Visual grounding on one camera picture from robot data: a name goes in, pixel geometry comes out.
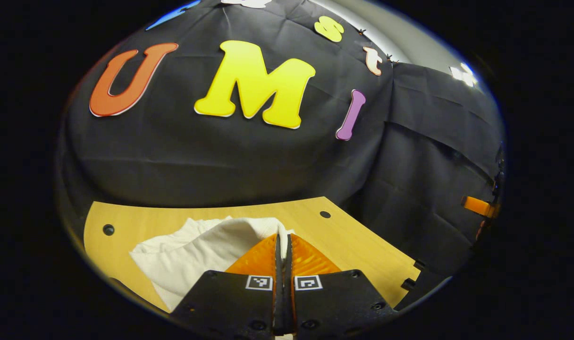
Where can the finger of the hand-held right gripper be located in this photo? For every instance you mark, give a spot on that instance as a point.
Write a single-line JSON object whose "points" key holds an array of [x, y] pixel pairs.
{"points": [[478, 206]]}

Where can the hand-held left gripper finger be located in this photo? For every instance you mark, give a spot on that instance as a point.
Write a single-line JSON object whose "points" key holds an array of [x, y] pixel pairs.
{"points": [[288, 302], [277, 302]]}

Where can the cream sweatshirt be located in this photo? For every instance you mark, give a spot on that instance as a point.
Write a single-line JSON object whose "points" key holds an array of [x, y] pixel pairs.
{"points": [[188, 255]]}

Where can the small ceiling light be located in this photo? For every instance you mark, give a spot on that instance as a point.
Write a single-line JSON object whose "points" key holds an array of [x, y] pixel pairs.
{"points": [[464, 75]]}

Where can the black backdrop cloth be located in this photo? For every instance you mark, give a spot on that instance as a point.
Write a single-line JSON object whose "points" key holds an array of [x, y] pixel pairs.
{"points": [[221, 156]]}

